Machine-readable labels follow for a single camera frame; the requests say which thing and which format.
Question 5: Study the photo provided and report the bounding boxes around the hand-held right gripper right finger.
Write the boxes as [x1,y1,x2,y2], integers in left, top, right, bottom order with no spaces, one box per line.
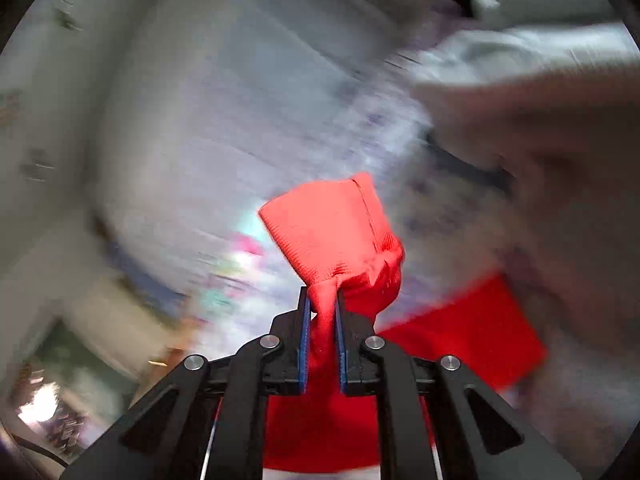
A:
[334,292,584,480]

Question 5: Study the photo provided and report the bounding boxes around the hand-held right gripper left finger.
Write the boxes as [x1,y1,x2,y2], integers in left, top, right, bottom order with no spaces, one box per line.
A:
[60,286,312,480]

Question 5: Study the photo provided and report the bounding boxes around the red pants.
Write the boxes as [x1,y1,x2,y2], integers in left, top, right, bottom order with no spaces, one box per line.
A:
[258,172,549,475]

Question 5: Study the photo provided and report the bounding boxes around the light patterned bed sheet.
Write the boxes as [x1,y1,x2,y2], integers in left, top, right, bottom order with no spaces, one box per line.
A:
[95,0,632,466]

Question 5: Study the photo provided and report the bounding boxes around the white pillow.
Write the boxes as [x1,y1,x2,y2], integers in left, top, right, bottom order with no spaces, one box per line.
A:
[410,0,632,171]

